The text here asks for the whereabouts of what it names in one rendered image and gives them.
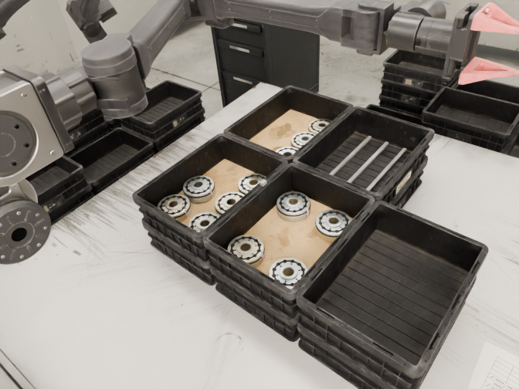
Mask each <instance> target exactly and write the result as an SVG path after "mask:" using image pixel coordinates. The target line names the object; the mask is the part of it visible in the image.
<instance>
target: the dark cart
mask: <svg viewBox="0 0 519 389"><path fill-rule="evenodd" d="M233 19H234V24H232V25H231V26H230V27H227V28H225V29H220V28H216V27H212V26H211V30H212V40H213V45H214V50H215V60H216V65H217V71H218V76H219V86H220V91H221V97H222V106H223V108H224V107H226V106H227V105H229V104H230V103H231V102H232V101H234V100H236V99H237V98H239V97H240V96H242V95H243V94H244V93H246V92H247V91H249V90H251V89H252V88H253V87H254V86H256V85H257V84H259V83H261V82H263V83H268V84H270V85H273V86H278V87H281V88H285V87H286V86H296V87H299V88H301V89H305V90H309V91H311V92H314V93H318V92H319V67H320V35H318V34H315V33H312V32H307V31H302V30H298V29H291V28H287V27H283V26H278V25H271V24H266V23H262V22H254V21H250V20H246V19H239V18H233Z"/></svg>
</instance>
